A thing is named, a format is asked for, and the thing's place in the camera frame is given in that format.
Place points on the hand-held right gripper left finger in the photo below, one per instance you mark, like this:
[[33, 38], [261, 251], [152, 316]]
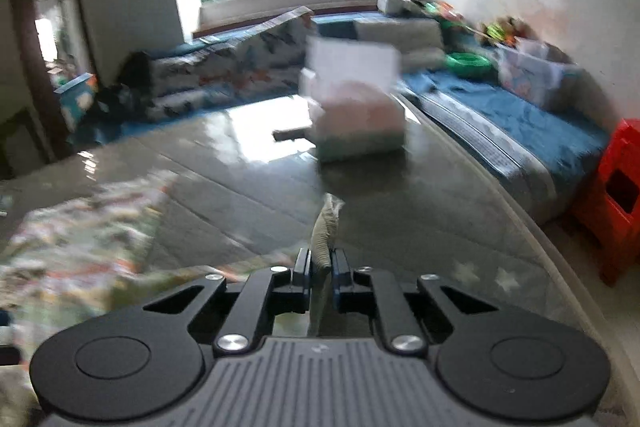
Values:
[[302, 274]]

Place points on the black clothing pile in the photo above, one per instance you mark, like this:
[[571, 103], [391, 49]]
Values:
[[125, 92]]

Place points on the red small box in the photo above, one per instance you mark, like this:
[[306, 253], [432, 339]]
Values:
[[612, 207]]

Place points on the butterfly print pillow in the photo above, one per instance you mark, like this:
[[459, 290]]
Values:
[[225, 89], [282, 37], [200, 57]]

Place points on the teal blue sofa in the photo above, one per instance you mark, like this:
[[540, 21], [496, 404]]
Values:
[[500, 122]]

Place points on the green plastic basin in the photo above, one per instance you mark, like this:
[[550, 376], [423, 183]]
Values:
[[467, 64]]

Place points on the blue white toy cabinet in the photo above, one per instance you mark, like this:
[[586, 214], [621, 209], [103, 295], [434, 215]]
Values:
[[77, 99]]

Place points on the clear printed storage box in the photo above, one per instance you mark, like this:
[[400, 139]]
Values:
[[535, 72]]

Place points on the pastel patterned baby garment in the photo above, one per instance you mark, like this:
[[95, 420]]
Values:
[[90, 247]]

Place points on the grey pillow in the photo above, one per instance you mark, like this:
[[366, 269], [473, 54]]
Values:
[[400, 37]]

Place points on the pink white tissue box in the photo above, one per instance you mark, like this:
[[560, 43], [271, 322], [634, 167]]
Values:
[[360, 112]]

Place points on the dark wooden door frame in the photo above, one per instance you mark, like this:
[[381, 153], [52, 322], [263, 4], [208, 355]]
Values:
[[22, 57]]

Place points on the grey flat device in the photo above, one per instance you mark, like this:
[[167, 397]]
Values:
[[292, 135]]

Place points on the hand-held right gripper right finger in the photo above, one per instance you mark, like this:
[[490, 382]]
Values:
[[340, 274]]

